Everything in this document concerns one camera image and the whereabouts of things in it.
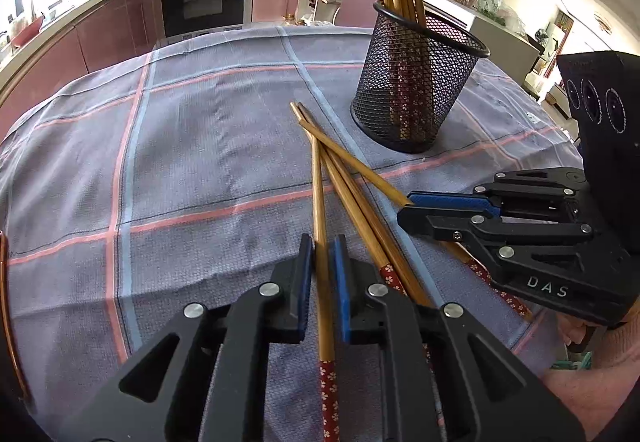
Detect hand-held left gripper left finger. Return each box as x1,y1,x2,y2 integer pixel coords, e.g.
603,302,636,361
70,233,315,442

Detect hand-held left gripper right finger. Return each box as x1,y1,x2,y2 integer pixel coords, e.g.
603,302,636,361
328,234,586,442

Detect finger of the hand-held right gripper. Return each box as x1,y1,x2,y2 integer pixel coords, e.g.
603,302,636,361
397,209,633,325
407,167,588,223

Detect red-patterned wooden chopstick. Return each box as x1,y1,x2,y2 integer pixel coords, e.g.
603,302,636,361
310,139,342,442
325,157,435,309
297,102,535,321

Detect pair of bamboo chopsticks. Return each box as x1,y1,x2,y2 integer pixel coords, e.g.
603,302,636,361
290,102,408,295

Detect black mesh holder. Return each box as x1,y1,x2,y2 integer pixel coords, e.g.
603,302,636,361
351,0,492,154

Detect person's right hand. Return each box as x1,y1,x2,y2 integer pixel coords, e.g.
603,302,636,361
544,302,640,438

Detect grey checked tablecloth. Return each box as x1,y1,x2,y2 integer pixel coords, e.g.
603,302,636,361
0,24,583,442

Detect bag of green vegetables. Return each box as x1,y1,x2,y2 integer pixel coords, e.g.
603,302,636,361
477,0,526,35

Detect pink base cabinets by window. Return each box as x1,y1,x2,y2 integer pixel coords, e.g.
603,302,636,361
0,0,161,133

